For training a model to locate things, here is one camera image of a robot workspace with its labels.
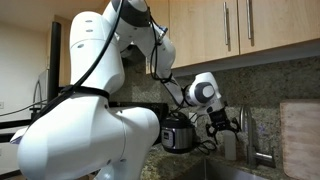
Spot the black stand pole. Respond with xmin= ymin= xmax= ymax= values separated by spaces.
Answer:
xmin=0 ymin=21 xmax=73 ymax=144

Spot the stainless steel sink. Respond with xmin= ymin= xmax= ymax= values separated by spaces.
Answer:
xmin=173 ymin=159 xmax=271 ymax=180

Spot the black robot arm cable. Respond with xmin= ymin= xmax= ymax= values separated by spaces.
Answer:
xmin=29 ymin=0 xmax=174 ymax=126

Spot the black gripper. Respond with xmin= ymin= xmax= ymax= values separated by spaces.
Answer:
xmin=204 ymin=105 xmax=242 ymax=145

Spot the steel cabinet bar handle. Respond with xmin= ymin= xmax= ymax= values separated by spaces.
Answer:
xmin=246 ymin=0 xmax=255 ymax=47
xmin=223 ymin=1 xmax=232 ymax=52

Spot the steel refrigerator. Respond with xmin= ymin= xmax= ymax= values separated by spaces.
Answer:
xmin=32 ymin=69 xmax=50 ymax=113

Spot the wooden cutting board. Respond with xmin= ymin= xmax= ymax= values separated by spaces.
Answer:
xmin=279 ymin=98 xmax=320 ymax=180

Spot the white wall outlet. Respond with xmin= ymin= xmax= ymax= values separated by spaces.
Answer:
xmin=188 ymin=112 xmax=198 ymax=128

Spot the folded white paper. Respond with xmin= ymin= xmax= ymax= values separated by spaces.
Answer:
xmin=9 ymin=133 xmax=26 ymax=146

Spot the light wood cabinet door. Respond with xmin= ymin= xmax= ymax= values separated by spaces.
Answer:
xmin=168 ymin=0 xmax=240 ymax=69
xmin=237 ymin=0 xmax=320 ymax=55

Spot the stainless steel gooseneck tap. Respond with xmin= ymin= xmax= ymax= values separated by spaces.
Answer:
xmin=239 ymin=104 xmax=277 ymax=169

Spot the thin grey cable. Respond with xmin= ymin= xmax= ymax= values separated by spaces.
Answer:
xmin=0 ymin=99 xmax=48 ymax=118

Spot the black cooker power cable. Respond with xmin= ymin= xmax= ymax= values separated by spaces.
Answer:
xmin=194 ymin=139 xmax=218 ymax=156

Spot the white soap bottle black cap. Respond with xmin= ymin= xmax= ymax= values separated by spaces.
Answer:
xmin=223 ymin=129 xmax=237 ymax=162

